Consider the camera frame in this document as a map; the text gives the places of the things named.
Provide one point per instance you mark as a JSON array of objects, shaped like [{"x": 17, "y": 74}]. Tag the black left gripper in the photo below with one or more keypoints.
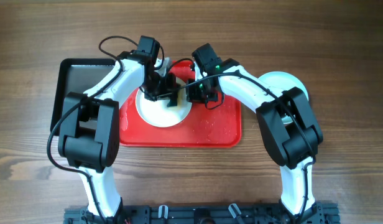
[{"x": 168, "y": 92}]

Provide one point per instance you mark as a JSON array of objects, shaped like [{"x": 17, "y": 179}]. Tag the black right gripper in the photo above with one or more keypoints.
[{"x": 193, "y": 96}]

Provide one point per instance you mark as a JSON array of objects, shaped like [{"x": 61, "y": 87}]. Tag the white plate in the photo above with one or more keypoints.
[{"x": 158, "y": 114}]

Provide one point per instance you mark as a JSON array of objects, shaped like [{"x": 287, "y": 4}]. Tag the light blue plate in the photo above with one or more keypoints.
[{"x": 277, "y": 82}]

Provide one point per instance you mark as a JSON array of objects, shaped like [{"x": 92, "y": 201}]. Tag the green and yellow sponge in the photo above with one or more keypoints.
[{"x": 173, "y": 101}]

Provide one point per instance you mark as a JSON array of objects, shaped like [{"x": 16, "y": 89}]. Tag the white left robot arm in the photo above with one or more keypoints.
[{"x": 88, "y": 129}]

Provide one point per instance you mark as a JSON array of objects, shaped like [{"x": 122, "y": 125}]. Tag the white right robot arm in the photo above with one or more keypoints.
[{"x": 289, "y": 129}]

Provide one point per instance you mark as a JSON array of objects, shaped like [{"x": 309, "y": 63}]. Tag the black water tray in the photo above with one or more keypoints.
[{"x": 78, "y": 75}]

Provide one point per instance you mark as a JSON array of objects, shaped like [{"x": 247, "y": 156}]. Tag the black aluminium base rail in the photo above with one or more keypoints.
[{"x": 258, "y": 213}]

